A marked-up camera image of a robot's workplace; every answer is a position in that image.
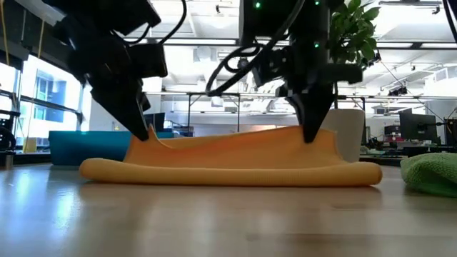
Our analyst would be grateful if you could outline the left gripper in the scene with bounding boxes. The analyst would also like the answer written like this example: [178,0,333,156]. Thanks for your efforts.
[66,21,151,142]

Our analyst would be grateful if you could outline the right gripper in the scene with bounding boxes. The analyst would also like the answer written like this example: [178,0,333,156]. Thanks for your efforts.
[283,44,363,143]

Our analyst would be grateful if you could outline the orange microfiber towel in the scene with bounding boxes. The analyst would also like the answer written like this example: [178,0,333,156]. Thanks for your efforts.
[79,124,383,188]

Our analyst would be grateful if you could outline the green microfiber towel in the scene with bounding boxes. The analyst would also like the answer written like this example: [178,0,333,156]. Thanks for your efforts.
[399,152,457,198]

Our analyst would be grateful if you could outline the small black monitor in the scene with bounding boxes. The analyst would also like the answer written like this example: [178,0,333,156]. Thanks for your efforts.
[144,112,166,133]

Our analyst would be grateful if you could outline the white plant pot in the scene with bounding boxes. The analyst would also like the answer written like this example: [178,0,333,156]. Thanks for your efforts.
[319,109,366,163]

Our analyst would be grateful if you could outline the teal plastic bin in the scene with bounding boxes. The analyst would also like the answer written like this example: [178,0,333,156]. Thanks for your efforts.
[49,131,176,166]

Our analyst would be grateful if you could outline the green leafy plant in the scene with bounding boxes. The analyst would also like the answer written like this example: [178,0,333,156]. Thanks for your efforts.
[328,0,381,110]

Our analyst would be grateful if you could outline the ceiling light bar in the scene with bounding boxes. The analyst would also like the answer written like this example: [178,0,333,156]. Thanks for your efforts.
[376,41,457,50]
[123,37,297,46]

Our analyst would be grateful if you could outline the large black monitor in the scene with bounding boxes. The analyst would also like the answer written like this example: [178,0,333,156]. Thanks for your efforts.
[398,112,438,143]

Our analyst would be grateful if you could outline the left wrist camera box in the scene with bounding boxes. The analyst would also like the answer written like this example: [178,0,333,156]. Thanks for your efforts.
[130,43,169,79]

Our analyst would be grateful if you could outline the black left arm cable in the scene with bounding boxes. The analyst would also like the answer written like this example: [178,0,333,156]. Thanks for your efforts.
[110,0,189,46]

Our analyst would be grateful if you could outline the yellow power cable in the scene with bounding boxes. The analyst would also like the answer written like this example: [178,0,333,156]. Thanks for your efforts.
[21,19,46,153]

